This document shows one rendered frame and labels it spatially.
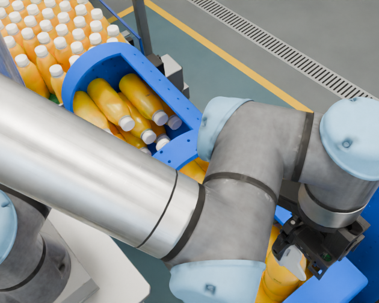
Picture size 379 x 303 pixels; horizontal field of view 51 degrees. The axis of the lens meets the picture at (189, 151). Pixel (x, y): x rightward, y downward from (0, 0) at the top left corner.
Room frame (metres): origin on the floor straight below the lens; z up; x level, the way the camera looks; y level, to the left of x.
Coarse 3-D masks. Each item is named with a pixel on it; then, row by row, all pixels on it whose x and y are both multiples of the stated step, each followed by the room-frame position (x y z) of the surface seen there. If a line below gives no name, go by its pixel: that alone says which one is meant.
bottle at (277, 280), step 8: (272, 256) 0.24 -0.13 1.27; (272, 264) 0.23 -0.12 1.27; (304, 264) 0.22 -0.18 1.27; (264, 272) 0.24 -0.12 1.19; (272, 272) 0.22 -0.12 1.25; (280, 272) 0.21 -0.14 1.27; (288, 272) 0.21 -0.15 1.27; (264, 280) 0.23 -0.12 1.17; (272, 280) 0.21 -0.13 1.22; (280, 280) 0.20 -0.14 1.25; (288, 280) 0.20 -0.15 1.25; (296, 280) 0.20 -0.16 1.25; (264, 288) 0.22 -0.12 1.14; (272, 288) 0.21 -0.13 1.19; (280, 288) 0.20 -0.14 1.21; (288, 288) 0.20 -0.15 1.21; (296, 288) 0.20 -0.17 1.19; (272, 296) 0.20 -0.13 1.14; (280, 296) 0.20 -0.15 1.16; (288, 296) 0.20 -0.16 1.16
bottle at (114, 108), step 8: (96, 80) 0.85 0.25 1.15; (104, 80) 0.85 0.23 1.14; (88, 88) 0.83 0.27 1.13; (96, 88) 0.82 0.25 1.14; (104, 88) 0.81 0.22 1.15; (112, 88) 0.82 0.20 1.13; (96, 96) 0.79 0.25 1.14; (104, 96) 0.78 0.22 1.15; (112, 96) 0.78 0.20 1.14; (96, 104) 0.78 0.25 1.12; (104, 104) 0.76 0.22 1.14; (112, 104) 0.75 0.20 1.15; (120, 104) 0.75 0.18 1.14; (104, 112) 0.74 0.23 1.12; (112, 112) 0.72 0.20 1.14; (120, 112) 0.72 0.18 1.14; (128, 112) 0.73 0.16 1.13; (112, 120) 0.71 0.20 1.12; (120, 120) 0.70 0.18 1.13
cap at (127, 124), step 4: (124, 120) 0.70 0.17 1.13; (128, 120) 0.70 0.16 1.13; (132, 120) 0.70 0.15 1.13; (120, 124) 0.70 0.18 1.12; (124, 124) 0.69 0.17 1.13; (128, 124) 0.69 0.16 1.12; (132, 124) 0.70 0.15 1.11; (124, 128) 0.69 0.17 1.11; (128, 128) 0.69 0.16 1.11; (132, 128) 0.70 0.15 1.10
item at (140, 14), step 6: (132, 0) 1.44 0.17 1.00; (138, 0) 1.42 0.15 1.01; (138, 6) 1.42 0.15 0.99; (144, 6) 1.43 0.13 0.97; (138, 12) 1.42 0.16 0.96; (144, 12) 1.43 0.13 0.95; (138, 18) 1.42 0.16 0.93; (144, 18) 1.43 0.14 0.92; (138, 24) 1.43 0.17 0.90; (144, 24) 1.43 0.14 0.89; (138, 30) 1.44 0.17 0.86; (144, 30) 1.42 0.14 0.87; (144, 36) 1.42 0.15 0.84; (144, 42) 1.42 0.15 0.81; (150, 42) 1.43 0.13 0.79; (144, 48) 1.42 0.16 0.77; (150, 48) 1.43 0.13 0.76; (144, 54) 1.42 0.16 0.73
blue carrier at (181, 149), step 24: (96, 48) 0.88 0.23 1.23; (120, 48) 0.89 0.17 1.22; (72, 72) 0.83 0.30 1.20; (96, 72) 0.87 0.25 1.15; (120, 72) 0.91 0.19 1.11; (144, 72) 0.78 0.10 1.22; (72, 96) 0.78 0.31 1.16; (168, 96) 0.69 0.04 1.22; (192, 120) 0.60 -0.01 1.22; (168, 144) 0.53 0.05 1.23; (192, 144) 0.52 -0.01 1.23; (288, 216) 0.34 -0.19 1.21; (336, 264) 0.23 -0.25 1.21; (312, 288) 0.19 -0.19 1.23; (336, 288) 0.19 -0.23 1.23; (360, 288) 0.19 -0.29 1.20
